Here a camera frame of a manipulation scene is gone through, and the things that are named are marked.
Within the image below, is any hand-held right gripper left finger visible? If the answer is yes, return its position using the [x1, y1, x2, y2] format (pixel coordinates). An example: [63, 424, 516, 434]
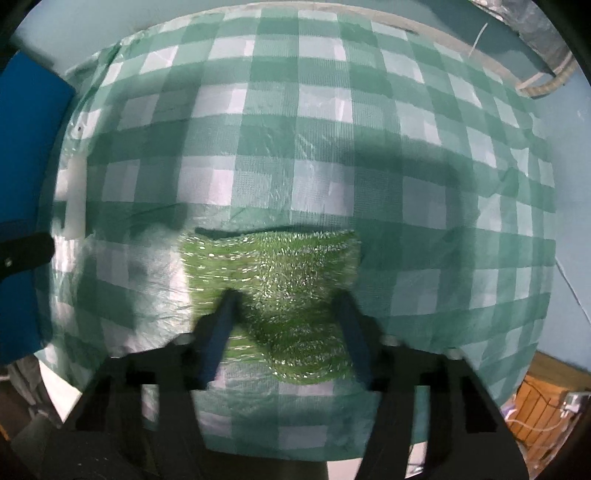
[65, 290, 240, 480]

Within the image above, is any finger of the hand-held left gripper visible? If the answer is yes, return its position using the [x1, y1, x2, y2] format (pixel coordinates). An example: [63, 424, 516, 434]
[0, 233, 54, 281]

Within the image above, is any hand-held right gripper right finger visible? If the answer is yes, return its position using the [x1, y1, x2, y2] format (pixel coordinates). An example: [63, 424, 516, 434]
[333, 294, 528, 480]

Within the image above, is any green mesh scrubber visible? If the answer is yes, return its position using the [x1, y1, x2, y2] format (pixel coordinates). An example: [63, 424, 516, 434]
[178, 228, 363, 382]

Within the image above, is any blue cardboard box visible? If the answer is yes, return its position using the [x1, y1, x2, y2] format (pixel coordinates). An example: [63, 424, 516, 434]
[0, 51, 77, 366]

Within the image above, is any wooden crate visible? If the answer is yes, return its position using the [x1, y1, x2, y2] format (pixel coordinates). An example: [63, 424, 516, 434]
[507, 354, 588, 445]

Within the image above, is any green white checkered tablecloth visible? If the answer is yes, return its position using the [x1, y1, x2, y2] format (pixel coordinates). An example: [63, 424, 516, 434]
[48, 2, 558, 462]

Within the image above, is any silver foil sheet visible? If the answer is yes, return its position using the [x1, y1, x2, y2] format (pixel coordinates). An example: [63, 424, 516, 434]
[499, 0, 578, 80]

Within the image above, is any white cable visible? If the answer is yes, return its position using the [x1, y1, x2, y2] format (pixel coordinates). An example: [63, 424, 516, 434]
[554, 256, 591, 308]

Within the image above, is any beige rope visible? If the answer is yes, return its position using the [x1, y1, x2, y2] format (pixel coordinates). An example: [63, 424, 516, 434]
[517, 59, 579, 99]

